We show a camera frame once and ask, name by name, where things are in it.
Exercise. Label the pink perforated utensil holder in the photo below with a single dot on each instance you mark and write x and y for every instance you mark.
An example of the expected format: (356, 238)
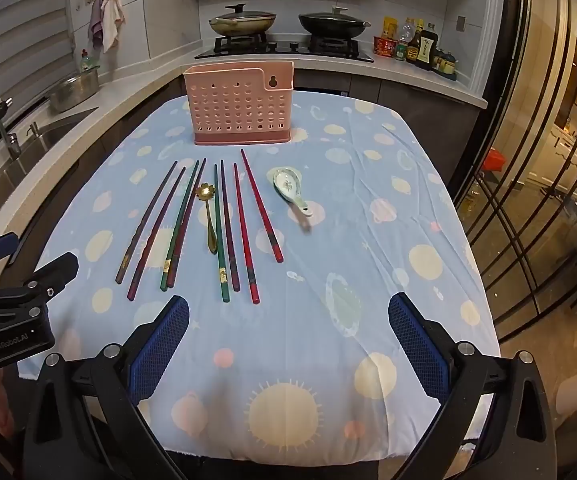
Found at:
(238, 110)

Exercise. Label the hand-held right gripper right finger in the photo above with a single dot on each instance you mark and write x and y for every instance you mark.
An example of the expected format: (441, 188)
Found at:
(418, 347)

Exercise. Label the gold flower spoon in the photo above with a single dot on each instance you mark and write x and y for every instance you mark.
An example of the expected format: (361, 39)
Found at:
(210, 225)

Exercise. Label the black wok with lid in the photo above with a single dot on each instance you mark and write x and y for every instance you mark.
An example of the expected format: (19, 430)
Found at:
(333, 22)

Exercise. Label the steel kitchen sink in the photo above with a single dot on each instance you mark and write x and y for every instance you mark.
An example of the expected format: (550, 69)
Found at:
(33, 150)

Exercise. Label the pink hanging towel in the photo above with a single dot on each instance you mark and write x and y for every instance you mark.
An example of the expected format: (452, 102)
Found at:
(95, 22)

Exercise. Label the red bag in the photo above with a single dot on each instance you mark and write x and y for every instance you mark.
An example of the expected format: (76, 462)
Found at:
(494, 160)

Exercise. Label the blue planet print tablecloth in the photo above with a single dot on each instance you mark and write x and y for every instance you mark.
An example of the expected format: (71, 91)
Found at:
(348, 260)

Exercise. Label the yellow seasoning packet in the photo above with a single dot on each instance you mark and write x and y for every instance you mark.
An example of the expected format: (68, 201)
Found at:
(390, 27)

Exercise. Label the grey window blinds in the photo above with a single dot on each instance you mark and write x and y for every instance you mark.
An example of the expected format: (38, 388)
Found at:
(13, 15)

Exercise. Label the green dish soap bottle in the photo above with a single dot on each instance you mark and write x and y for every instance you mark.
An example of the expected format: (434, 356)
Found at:
(87, 61)

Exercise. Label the small green label jar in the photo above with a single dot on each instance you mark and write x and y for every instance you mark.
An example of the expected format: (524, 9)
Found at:
(401, 53)

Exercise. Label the red noodle cup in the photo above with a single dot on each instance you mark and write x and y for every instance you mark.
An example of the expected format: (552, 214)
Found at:
(383, 46)

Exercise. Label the black gas stove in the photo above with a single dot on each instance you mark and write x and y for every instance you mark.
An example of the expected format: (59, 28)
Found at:
(288, 49)

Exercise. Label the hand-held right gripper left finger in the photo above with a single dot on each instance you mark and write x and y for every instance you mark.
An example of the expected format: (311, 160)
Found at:
(161, 347)

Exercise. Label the steel pot by sink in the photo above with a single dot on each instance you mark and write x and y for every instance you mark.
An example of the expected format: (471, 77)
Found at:
(73, 92)

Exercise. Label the beige wok with lid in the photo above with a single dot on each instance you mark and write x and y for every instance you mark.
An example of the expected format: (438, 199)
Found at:
(242, 22)

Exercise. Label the glass sliding door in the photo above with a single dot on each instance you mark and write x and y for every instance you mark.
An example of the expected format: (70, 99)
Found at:
(543, 160)

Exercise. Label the large dark sauce bottle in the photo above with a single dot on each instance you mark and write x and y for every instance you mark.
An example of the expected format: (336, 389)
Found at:
(427, 50)

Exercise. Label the grey wall switch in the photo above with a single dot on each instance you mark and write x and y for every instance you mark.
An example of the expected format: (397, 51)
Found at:
(461, 24)

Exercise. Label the yellow cap sauce bottle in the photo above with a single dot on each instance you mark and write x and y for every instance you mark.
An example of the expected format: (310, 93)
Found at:
(415, 42)

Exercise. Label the red chopstick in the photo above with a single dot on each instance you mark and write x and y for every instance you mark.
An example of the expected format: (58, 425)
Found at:
(246, 235)

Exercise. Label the clear plastic bottle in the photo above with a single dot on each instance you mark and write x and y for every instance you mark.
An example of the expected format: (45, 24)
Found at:
(406, 32)

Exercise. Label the white hanging towel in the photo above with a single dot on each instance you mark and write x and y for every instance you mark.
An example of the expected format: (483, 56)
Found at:
(112, 20)

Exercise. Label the white ceramic soup spoon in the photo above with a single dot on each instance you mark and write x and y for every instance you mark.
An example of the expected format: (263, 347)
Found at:
(286, 182)

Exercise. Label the tray of small bottles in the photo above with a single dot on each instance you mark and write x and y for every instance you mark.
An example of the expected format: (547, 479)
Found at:
(446, 65)

